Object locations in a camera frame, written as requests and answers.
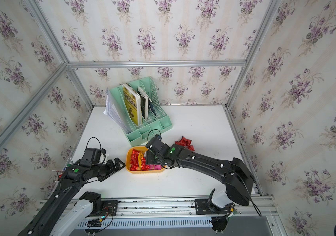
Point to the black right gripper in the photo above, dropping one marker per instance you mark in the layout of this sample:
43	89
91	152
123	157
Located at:
148	158

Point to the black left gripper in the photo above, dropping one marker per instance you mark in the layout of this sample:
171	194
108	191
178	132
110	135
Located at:
111	170

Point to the pink tea bag packet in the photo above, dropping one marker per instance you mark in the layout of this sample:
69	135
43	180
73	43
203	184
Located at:
155	167

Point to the yellow tea bag packet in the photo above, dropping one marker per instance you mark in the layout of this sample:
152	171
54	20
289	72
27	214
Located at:
140	158

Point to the red foil tea bag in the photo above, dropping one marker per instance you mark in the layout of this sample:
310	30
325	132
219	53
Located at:
134	157
184	142
144	166
134	167

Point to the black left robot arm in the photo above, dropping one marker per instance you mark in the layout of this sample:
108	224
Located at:
70	183

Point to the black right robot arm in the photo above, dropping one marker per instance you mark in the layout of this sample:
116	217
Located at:
237	179

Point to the yellow plastic storage box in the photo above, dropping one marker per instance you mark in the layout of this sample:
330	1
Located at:
128	159

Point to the mint green file organizer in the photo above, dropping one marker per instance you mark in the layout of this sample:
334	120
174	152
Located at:
154	124

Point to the dark blue book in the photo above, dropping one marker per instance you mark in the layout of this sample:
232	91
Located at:
151	107

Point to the black white book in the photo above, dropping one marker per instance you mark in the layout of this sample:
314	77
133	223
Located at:
144	102

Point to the white paper stack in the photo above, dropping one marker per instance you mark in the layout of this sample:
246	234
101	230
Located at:
114	111

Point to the yellow cover book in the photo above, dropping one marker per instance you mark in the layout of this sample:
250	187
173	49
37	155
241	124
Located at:
133	104

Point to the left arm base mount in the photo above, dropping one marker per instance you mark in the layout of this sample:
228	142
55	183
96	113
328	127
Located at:
103	210

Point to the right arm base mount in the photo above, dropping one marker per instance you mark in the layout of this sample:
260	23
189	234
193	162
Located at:
219	215

